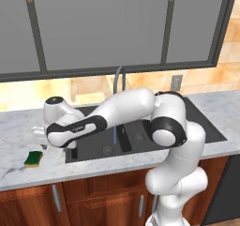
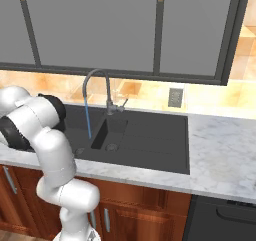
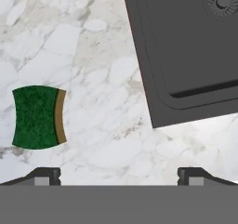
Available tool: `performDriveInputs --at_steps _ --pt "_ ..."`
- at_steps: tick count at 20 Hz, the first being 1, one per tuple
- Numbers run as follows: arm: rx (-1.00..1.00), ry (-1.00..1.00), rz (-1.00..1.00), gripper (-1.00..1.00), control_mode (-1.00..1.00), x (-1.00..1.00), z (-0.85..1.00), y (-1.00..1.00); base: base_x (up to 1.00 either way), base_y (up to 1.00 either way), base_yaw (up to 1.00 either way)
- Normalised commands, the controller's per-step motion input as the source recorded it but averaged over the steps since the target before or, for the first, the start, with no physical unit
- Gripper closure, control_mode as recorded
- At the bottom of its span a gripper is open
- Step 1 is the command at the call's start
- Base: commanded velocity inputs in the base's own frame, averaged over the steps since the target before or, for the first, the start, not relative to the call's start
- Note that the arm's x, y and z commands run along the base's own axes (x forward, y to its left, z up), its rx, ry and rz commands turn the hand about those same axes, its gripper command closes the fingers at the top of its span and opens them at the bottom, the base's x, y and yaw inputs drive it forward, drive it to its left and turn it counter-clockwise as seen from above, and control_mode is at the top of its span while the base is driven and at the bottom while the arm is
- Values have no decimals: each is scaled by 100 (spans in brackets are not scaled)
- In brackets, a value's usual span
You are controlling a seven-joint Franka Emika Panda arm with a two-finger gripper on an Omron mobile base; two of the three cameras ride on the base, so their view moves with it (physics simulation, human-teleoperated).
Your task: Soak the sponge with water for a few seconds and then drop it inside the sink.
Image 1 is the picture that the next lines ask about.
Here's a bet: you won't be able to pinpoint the dark sink basin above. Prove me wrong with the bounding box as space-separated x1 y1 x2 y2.
64 96 228 165

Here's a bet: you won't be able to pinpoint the blue water stream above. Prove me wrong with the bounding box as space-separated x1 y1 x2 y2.
112 125 118 145

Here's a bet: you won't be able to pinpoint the green and yellow sponge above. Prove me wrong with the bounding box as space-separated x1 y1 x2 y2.
23 150 44 169

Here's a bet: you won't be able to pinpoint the dark dishwasher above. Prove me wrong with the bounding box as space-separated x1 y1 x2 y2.
201 154 240 226

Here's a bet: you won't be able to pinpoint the dark framed window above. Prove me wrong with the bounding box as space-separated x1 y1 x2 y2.
0 0 240 83

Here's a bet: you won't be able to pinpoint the silver cupboard handle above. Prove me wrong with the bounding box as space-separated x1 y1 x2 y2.
51 184 63 213
138 194 146 218
152 195 159 214

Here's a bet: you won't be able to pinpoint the grey curved tap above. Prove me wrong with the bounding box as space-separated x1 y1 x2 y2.
112 65 128 96

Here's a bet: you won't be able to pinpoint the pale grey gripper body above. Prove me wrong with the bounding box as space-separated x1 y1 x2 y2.
30 125 50 146

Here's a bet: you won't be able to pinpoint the grey wall socket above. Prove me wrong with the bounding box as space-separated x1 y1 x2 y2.
171 74 184 92

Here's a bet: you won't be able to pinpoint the brown wooden cupboard door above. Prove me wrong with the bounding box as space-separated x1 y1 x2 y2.
0 182 71 226
182 156 231 226
61 169 150 226

